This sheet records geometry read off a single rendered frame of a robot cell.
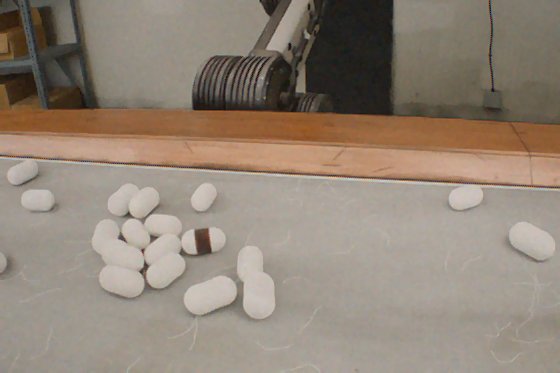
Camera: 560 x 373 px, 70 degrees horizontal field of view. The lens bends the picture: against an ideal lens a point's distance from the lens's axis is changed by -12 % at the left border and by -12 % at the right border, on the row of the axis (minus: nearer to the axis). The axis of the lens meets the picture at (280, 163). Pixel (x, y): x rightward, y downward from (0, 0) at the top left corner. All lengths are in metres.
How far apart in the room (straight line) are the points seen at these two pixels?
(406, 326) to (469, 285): 0.06
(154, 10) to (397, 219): 2.33
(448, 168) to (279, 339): 0.25
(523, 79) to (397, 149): 2.05
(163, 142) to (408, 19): 1.92
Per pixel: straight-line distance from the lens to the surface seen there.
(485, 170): 0.45
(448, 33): 2.34
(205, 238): 0.33
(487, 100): 2.41
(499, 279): 0.33
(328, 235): 0.35
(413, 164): 0.44
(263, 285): 0.28
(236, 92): 0.66
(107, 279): 0.32
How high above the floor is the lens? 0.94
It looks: 26 degrees down
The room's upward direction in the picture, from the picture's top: 3 degrees counter-clockwise
